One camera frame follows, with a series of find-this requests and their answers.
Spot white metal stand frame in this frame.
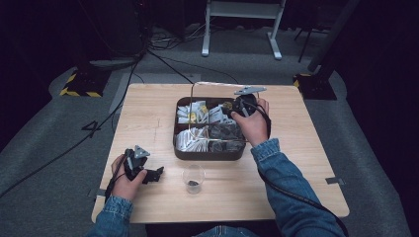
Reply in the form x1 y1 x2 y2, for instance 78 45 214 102
201 0 287 61

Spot pile of dark packets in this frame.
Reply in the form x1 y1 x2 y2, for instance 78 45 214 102
209 122 247 153

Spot black stand yellow striped base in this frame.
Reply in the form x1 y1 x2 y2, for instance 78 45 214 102
59 48 112 99
293 0 363 101

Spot hand-held gripper black cable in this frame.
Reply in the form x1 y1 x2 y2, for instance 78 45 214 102
245 100 350 237
104 154 130 202

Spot person's legs in jeans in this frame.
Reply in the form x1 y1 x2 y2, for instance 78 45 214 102
194 225 261 237

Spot pile of white stick packets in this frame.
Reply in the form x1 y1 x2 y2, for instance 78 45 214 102
175 125 210 152

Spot black tripod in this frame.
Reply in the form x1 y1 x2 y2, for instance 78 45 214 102
293 26 331 63

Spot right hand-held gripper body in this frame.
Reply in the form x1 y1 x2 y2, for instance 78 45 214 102
230 86 267 119

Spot long black floor cable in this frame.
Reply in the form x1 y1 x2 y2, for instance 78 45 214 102
0 53 143 199

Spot clear plastic cup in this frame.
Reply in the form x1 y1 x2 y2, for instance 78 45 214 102
182 164 206 195

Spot dark square compartment box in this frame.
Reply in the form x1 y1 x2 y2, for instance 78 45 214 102
172 96 247 162

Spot person's left hand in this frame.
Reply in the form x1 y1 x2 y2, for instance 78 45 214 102
111 155 148 201

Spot clear box lid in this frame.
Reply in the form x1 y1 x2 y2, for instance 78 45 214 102
189 81 265 143

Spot pile of white yellow packets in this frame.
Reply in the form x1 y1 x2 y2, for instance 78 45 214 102
177 101 210 124

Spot bundle of floor cables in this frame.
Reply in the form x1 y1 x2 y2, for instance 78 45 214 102
146 23 207 51

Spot pile of white printed packets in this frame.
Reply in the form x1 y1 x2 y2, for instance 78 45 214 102
209 104 237 125

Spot person's right hand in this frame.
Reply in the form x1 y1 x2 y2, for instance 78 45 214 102
230 98 271 148

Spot right hand-held gripper black cable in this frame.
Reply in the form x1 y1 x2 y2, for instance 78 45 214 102
245 100 350 237

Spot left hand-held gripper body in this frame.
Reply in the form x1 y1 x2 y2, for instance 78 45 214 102
123 144 151 182

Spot left hand-held gripper black cable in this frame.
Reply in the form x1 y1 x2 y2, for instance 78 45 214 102
104 154 130 202

